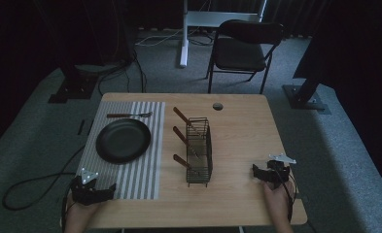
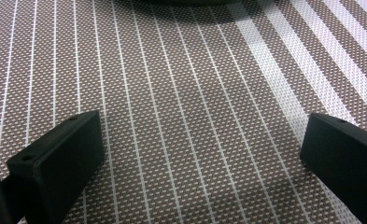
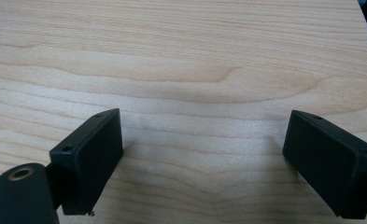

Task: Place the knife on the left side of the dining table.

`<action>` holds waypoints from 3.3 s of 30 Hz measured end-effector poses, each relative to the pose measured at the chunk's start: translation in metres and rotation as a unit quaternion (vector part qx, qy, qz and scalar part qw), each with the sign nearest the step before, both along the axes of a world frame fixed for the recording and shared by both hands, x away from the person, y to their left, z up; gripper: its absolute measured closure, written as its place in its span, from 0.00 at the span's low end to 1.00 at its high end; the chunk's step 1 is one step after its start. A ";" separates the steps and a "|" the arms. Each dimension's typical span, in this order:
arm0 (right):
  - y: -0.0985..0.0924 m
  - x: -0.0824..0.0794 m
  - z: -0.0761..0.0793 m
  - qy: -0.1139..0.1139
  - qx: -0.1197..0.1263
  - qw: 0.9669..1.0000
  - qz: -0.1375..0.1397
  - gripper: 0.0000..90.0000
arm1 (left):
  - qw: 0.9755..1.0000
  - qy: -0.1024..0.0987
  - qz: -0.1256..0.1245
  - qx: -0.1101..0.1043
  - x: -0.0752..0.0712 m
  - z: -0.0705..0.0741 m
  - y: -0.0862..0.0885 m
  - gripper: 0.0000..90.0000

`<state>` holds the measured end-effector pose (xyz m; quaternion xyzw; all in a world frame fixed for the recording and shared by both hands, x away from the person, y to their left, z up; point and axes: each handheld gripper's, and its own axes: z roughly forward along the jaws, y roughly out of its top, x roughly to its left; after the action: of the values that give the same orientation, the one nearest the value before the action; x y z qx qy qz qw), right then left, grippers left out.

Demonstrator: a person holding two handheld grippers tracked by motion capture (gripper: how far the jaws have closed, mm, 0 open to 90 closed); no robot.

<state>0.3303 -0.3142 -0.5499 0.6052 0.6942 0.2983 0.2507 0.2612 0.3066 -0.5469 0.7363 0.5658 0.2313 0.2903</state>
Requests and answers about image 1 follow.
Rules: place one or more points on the black round plate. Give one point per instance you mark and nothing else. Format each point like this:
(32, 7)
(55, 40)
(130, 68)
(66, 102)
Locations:
(123, 140)

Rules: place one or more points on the person's right hand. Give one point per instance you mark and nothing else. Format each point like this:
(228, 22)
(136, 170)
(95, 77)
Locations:
(277, 202)

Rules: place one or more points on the grey striped placemat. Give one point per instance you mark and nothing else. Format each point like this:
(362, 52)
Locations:
(127, 152)

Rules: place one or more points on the small black floor bracket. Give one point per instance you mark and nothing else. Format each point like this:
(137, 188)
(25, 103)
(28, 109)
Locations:
(85, 126)

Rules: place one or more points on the white desk frame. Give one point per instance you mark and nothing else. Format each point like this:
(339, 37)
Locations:
(208, 18)

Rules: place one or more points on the person's left hand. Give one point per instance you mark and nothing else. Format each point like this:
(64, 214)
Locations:
(80, 215)

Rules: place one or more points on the black folding chair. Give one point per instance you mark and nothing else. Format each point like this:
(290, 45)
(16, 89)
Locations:
(240, 55)

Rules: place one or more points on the black metal stand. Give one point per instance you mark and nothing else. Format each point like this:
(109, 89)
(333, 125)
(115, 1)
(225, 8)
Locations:
(73, 87)
(306, 93)

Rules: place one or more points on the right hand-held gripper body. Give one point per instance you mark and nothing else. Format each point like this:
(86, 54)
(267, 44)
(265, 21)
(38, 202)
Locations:
(278, 171)

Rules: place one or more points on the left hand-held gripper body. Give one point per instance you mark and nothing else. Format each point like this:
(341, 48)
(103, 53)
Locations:
(83, 191)

